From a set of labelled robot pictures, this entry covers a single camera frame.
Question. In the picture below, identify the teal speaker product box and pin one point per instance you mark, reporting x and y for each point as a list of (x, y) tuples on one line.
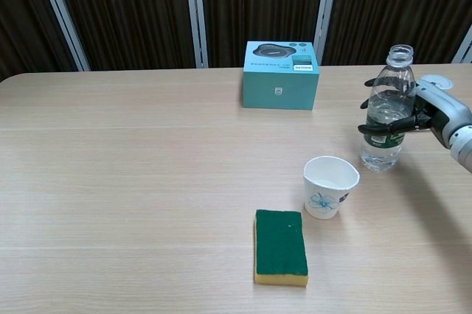
[(280, 85)]

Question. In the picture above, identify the green yellow scrubbing sponge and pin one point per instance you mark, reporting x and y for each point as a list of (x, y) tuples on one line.
[(282, 245)]

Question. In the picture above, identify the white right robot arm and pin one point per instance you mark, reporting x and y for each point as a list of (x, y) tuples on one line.
[(462, 148)]

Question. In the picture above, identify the clear plastic water bottle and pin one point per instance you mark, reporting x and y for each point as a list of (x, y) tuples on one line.
[(387, 115)]

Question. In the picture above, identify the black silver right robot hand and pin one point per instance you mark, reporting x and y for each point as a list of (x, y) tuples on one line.
[(435, 111)]

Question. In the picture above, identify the white paper cup blue flower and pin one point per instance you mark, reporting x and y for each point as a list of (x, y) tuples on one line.
[(326, 188)]

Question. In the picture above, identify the grey metal screen frame post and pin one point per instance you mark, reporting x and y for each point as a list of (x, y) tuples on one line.
[(62, 15), (197, 13), (326, 12), (464, 46)]

